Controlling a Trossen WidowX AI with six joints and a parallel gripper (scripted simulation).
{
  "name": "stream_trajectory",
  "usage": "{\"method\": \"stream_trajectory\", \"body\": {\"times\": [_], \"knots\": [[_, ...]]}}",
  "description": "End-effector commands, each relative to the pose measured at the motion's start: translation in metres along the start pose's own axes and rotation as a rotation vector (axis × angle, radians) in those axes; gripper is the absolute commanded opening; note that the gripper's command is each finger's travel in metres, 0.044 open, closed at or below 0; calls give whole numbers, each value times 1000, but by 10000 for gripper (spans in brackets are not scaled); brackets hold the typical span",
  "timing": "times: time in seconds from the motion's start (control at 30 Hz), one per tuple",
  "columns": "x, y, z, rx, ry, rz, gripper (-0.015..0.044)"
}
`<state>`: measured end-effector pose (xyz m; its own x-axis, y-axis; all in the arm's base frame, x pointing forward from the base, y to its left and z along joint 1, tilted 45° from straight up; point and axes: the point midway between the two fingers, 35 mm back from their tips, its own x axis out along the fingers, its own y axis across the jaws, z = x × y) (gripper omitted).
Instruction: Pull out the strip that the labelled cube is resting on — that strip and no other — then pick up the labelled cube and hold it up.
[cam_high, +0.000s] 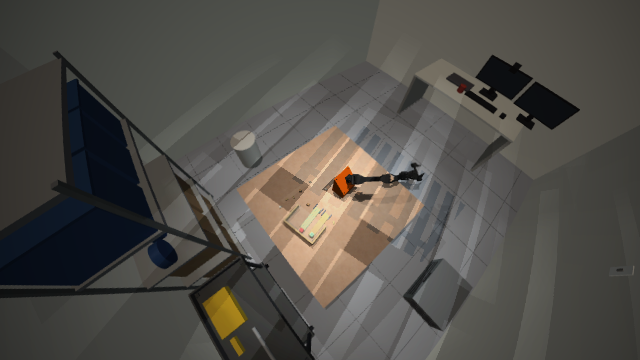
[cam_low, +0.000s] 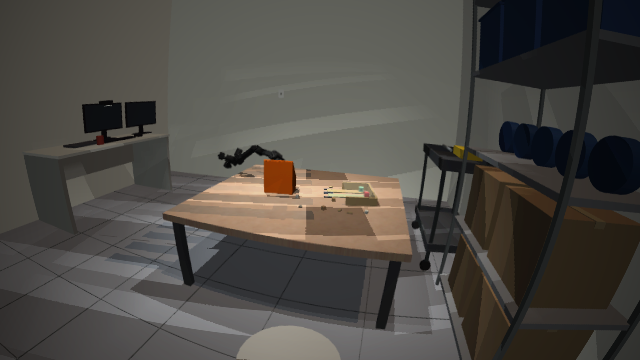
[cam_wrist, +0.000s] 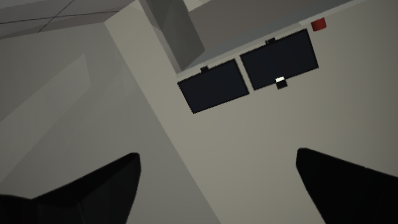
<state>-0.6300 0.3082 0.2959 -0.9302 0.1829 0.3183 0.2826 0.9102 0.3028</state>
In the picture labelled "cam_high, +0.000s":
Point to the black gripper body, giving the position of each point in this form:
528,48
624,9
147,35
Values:
415,171

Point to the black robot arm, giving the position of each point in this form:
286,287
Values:
357,179

